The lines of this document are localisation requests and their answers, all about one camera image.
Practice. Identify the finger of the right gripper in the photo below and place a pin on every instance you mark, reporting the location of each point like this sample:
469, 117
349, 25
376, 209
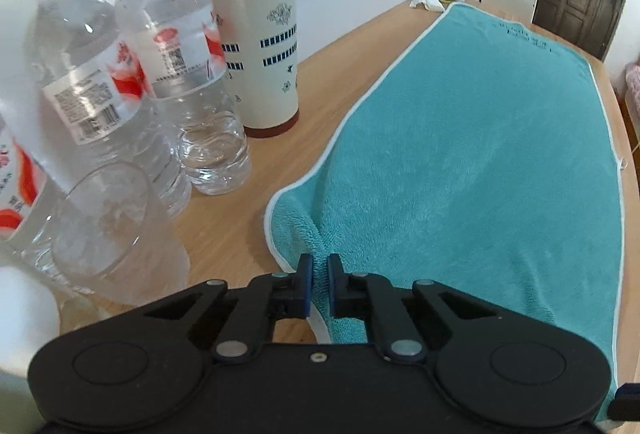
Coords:
625, 405

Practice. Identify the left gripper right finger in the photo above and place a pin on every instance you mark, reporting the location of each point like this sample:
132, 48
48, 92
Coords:
375, 301

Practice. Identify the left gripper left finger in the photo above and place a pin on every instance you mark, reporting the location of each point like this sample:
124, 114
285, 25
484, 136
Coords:
255, 310

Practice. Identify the teal towel white trim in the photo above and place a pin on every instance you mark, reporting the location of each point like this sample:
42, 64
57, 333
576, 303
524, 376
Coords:
482, 159

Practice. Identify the clear drinking glass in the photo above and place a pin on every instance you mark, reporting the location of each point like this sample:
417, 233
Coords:
112, 235

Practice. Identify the small jar white lid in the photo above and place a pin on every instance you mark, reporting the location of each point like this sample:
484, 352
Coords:
34, 311

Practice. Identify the clear water bottle left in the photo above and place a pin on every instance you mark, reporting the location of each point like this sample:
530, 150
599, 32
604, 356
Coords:
93, 82

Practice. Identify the clear water bottle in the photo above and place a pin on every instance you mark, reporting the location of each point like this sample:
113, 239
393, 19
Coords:
178, 46
93, 82

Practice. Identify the clear water bottle right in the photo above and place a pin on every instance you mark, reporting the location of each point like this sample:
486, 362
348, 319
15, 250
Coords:
178, 46

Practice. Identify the white crumpled tissue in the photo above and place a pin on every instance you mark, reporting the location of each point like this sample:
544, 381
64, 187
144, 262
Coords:
429, 5

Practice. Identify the cream cup red lid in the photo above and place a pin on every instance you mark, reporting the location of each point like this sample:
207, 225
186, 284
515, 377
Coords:
259, 40

